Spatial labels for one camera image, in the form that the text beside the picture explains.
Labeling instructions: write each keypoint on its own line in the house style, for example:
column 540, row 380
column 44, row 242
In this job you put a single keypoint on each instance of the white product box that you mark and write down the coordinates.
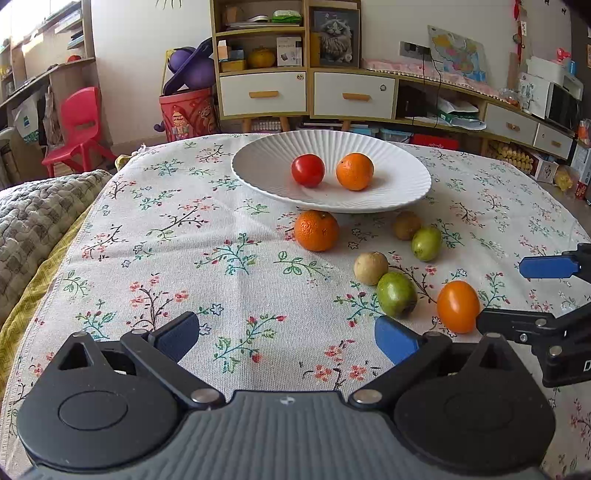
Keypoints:
column 289, row 51

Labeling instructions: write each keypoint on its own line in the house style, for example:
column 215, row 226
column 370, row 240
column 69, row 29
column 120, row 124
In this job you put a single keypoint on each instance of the brown round fruit near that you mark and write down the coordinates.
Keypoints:
column 370, row 267

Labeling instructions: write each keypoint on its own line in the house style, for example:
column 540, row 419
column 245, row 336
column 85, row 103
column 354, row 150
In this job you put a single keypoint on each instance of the floral tablecloth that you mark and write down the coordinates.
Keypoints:
column 175, row 231

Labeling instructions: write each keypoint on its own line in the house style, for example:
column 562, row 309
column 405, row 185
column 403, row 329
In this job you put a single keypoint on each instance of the wooden bookshelf desk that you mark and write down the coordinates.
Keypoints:
column 40, row 71

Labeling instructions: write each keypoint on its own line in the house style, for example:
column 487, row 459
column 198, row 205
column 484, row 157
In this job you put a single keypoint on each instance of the red printed bucket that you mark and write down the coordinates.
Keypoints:
column 187, row 114

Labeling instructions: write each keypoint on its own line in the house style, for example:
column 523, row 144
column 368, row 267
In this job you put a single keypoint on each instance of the green fruit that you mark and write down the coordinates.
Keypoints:
column 427, row 243
column 397, row 295

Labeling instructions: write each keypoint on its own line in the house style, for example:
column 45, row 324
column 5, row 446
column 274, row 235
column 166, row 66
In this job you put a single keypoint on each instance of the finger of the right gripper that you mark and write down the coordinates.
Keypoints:
column 569, row 263
column 526, row 326

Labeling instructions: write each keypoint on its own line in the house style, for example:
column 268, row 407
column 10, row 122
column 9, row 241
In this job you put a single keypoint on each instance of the checked grey cushion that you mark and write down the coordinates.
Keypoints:
column 34, row 217

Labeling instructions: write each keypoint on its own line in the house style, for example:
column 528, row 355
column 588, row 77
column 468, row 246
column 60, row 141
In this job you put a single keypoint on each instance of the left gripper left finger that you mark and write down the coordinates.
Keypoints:
column 158, row 353

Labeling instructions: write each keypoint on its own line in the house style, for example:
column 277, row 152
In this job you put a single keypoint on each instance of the smooth orange tomato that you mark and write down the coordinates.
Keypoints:
column 458, row 306

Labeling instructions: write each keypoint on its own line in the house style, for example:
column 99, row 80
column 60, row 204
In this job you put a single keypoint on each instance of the large orange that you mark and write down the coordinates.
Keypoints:
column 355, row 171

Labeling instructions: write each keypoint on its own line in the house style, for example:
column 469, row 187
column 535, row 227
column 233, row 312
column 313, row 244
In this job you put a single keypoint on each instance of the white ribbed plate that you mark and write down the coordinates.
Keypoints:
column 264, row 165

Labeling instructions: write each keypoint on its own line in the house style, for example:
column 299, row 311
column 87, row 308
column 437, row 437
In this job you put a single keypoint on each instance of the colourful map board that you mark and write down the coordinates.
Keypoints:
column 458, row 54

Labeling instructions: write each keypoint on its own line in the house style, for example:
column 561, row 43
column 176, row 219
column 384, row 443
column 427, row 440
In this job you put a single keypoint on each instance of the wooden cabinet with drawers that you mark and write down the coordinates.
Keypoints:
column 369, row 93

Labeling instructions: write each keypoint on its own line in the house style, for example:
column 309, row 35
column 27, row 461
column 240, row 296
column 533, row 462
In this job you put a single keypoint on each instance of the cat picture frame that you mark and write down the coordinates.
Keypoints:
column 335, row 34

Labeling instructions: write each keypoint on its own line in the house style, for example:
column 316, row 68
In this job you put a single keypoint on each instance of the yellow pumpkin ornament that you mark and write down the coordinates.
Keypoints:
column 261, row 58

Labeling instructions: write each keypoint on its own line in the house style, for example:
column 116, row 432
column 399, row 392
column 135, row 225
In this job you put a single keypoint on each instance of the red tomato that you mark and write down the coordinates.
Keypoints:
column 308, row 170

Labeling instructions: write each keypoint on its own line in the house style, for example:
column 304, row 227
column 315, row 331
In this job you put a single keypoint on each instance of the purple toy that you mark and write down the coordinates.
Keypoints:
column 189, row 67

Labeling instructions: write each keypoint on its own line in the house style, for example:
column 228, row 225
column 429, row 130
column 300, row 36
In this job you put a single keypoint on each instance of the small mandarin orange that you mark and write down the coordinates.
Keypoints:
column 316, row 231

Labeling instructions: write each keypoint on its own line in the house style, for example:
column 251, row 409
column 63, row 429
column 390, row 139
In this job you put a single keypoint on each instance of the red box under cabinet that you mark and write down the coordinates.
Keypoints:
column 435, row 141

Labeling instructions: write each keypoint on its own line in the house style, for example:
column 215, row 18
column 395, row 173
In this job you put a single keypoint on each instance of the red plastic chair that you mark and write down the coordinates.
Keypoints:
column 81, row 128

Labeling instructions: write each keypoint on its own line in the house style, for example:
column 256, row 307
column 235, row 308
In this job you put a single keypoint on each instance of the white microwave appliance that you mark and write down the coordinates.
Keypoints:
column 557, row 103

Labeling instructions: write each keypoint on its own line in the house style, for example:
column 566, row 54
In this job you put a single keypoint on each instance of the black speaker box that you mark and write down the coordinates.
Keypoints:
column 411, row 102

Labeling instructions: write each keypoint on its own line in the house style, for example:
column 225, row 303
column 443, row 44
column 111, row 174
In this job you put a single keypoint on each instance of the brown kiwi fruit far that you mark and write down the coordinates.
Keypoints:
column 406, row 225

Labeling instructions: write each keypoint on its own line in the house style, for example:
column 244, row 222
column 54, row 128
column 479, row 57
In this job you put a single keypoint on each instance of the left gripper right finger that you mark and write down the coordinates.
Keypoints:
column 413, row 355

